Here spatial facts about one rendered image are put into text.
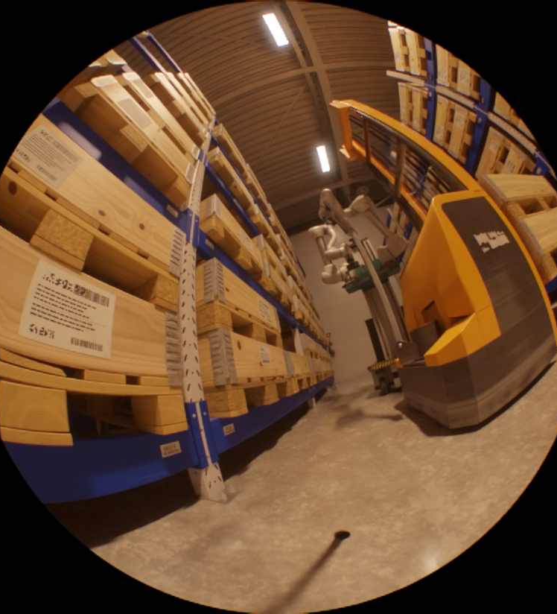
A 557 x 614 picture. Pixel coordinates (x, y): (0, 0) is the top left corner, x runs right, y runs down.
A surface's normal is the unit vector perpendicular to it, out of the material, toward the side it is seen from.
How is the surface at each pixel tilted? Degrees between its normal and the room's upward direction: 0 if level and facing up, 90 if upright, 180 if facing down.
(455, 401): 90
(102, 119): 180
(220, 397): 90
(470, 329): 90
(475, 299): 90
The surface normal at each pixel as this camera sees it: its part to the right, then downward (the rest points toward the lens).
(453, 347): -0.89, 0.00
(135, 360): 0.92, -0.30
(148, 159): 0.20, 0.91
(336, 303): -0.34, -0.29
